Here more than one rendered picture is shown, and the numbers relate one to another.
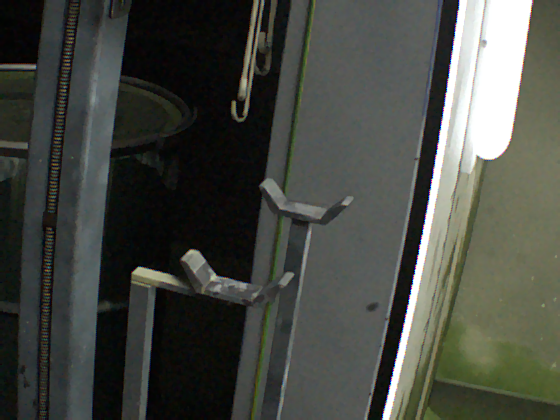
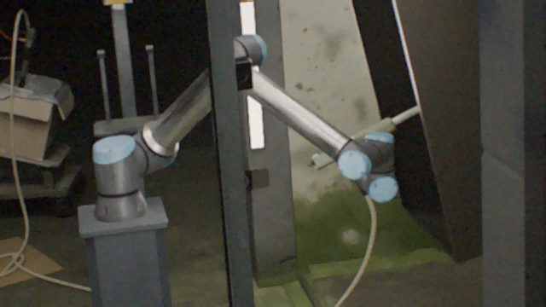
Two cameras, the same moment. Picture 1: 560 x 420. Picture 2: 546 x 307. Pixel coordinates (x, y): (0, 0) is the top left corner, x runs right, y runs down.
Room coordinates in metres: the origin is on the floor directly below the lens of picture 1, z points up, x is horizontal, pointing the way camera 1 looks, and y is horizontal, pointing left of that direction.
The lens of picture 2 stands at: (-0.24, -4.24, 1.86)
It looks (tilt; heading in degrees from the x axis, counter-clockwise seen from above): 16 degrees down; 68
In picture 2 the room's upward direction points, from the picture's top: 4 degrees counter-clockwise
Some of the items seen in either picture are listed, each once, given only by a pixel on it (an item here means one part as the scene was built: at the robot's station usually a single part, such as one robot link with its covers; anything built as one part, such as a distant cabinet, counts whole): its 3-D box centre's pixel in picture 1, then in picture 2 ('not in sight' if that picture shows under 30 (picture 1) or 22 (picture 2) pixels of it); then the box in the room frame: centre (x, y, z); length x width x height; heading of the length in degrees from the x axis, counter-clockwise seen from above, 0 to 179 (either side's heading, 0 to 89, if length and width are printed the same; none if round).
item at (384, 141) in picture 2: not in sight; (378, 152); (1.32, -1.36, 0.91); 0.12 x 0.09 x 0.12; 34
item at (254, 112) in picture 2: (418, 231); (252, 75); (1.38, -0.17, 0.96); 0.06 x 0.02 x 0.63; 167
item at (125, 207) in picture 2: not in sight; (119, 200); (0.65, -0.66, 0.69); 0.19 x 0.19 x 0.10
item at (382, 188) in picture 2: not in sight; (379, 184); (1.33, -1.34, 0.80); 0.12 x 0.09 x 0.10; 80
